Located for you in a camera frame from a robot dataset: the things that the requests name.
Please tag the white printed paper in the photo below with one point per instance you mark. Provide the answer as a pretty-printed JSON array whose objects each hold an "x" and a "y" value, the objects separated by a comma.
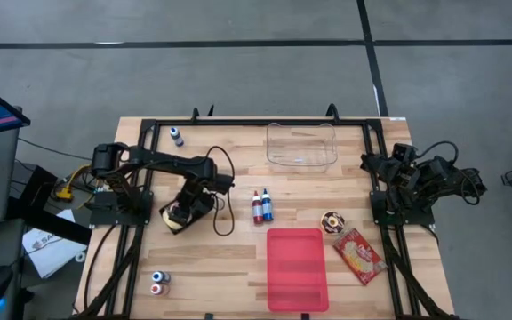
[{"x": 47, "y": 253}]

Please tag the red snack packet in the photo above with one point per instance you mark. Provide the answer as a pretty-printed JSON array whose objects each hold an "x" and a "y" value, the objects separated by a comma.
[{"x": 359, "y": 257}]

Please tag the dark blue grey-label bottle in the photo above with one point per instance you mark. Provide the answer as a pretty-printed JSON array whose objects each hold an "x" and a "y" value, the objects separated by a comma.
[{"x": 176, "y": 137}]

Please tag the black metal beam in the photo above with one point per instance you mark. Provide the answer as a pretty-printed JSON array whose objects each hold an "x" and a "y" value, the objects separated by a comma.
[{"x": 51, "y": 224}]

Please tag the small black tray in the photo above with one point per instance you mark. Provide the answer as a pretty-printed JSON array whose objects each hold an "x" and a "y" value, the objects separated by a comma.
[{"x": 202, "y": 220}]

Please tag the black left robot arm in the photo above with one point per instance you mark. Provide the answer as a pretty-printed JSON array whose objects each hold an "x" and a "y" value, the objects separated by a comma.
[{"x": 167, "y": 162}]

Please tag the blue ink bottle tall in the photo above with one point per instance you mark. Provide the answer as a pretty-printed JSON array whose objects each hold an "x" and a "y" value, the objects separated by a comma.
[{"x": 267, "y": 209}]

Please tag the chocolate donut with sprinkles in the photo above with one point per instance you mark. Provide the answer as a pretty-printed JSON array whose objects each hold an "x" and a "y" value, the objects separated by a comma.
[{"x": 332, "y": 222}]

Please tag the orange red ink bottle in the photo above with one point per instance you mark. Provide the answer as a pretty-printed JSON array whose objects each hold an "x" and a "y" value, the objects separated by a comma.
[{"x": 157, "y": 289}]

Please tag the bright blue ink bottle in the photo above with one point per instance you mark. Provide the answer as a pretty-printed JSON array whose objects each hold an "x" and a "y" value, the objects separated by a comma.
[{"x": 160, "y": 277}]

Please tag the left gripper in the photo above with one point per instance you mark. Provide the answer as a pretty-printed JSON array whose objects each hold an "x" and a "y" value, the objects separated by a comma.
[{"x": 196, "y": 200}]

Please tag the black box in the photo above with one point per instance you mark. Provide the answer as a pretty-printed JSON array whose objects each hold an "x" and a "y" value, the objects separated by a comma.
[{"x": 36, "y": 182}]

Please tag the red plastic tray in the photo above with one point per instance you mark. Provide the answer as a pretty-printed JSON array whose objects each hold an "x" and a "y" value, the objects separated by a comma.
[{"x": 297, "y": 271}]

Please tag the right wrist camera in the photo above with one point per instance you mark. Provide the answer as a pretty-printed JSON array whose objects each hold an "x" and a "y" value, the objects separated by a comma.
[{"x": 403, "y": 153}]

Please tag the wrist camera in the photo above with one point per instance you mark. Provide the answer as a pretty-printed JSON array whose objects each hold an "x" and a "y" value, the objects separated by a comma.
[
  {"x": 403, "y": 153},
  {"x": 224, "y": 184}
]

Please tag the chocolate donut with white stripes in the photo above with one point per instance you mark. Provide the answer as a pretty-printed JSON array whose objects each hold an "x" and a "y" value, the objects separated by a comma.
[{"x": 172, "y": 220}]

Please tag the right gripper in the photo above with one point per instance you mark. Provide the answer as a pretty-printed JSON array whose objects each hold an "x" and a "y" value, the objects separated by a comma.
[{"x": 397, "y": 174}]

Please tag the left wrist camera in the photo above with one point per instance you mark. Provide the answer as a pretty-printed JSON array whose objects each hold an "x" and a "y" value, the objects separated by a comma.
[{"x": 224, "y": 184}]

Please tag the white sticker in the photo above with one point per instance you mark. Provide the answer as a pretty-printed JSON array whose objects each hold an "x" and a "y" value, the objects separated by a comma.
[{"x": 397, "y": 118}]

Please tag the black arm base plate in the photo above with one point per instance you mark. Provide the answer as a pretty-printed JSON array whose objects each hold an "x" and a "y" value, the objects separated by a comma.
[
  {"x": 105, "y": 218},
  {"x": 416, "y": 218}
]

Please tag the clear plastic tray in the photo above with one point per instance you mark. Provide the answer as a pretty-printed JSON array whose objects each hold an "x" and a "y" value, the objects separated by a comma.
[{"x": 300, "y": 146}]

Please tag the black aluminium table frame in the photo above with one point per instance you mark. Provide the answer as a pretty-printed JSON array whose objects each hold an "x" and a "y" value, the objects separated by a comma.
[{"x": 238, "y": 122}]

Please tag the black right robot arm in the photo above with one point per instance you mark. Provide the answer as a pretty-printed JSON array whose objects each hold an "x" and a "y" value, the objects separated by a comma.
[{"x": 442, "y": 178}]

